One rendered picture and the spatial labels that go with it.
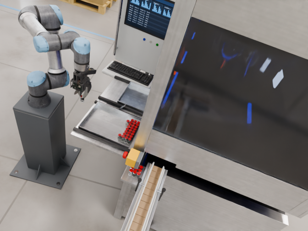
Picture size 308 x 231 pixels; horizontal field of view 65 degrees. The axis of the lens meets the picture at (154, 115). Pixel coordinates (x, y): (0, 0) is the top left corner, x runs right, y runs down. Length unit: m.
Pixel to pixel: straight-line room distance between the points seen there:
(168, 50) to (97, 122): 0.86
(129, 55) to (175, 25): 1.39
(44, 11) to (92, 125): 0.72
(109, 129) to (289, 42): 1.13
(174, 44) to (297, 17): 0.39
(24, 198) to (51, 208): 0.24
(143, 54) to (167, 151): 1.12
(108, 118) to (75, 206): 0.93
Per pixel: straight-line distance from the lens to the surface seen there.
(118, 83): 1.96
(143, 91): 1.93
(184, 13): 0.88
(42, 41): 1.26
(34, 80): 1.73
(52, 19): 1.63
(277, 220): 1.69
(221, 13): 0.87
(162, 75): 1.01
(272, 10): 0.87
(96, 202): 2.31
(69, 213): 2.27
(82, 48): 1.20
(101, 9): 5.03
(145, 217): 1.26
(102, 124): 1.63
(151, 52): 2.16
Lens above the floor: 2.11
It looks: 44 degrees down
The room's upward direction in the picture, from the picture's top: 19 degrees clockwise
